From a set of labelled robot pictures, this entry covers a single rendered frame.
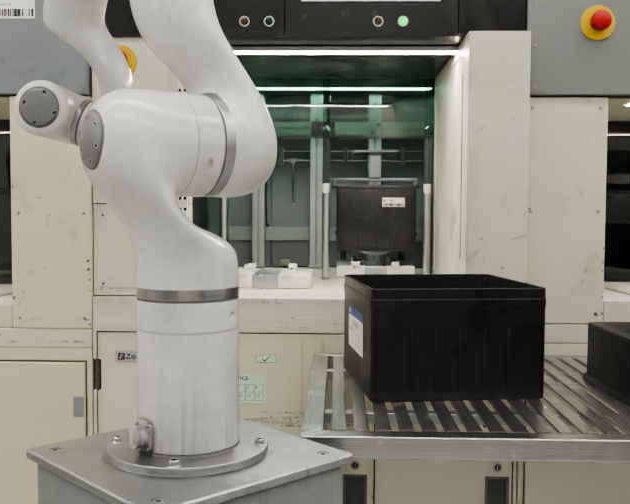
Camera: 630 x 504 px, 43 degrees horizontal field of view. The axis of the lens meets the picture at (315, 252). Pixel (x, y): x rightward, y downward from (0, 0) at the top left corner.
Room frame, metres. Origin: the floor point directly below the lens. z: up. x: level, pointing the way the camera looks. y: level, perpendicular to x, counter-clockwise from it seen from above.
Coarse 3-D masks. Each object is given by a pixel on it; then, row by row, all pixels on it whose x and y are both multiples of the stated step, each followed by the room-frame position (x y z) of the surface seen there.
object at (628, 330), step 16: (592, 336) 1.33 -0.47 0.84; (608, 336) 1.26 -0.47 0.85; (624, 336) 1.20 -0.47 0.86; (592, 352) 1.33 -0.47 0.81; (608, 352) 1.26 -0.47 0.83; (624, 352) 1.19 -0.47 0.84; (592, 368) 1.32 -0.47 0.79; (608, 368) 1.25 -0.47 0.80; (624, 368) 1.19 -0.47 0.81; (592, 384) 1.31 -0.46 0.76; (608, 384) 1.25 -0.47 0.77; (624, 384) 1.19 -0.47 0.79; (624, 400) 1.18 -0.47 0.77
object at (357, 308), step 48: (384, 288) 1.46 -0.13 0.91; (432, 288) 1.47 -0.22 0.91; (480, 288) 1.20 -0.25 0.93; (528, 288) 1.21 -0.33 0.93; (384, 336) 1.18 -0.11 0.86; (432, 336) 1.19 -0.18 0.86; (480, 336) 1.20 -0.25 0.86; (528, 336) 1.21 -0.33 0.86; (384, 384) 1.18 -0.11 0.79; (432, 384) 1.19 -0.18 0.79; (480, 384) 1.20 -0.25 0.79; (528, 384) 1.21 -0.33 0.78
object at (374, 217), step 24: (360, 192) 2.13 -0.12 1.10; (384, 192) 2.13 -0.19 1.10; (408, 192) 2.13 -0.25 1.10; (336, 216) 2.30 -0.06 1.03; (360, 216) 2.13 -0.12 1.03; (384, 216) 2.13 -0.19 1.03; (408, 216) 2.13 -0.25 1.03; (360, 240) 2.13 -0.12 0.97; (384, 240) 2.13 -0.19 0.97; (408, 240) 2.13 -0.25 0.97
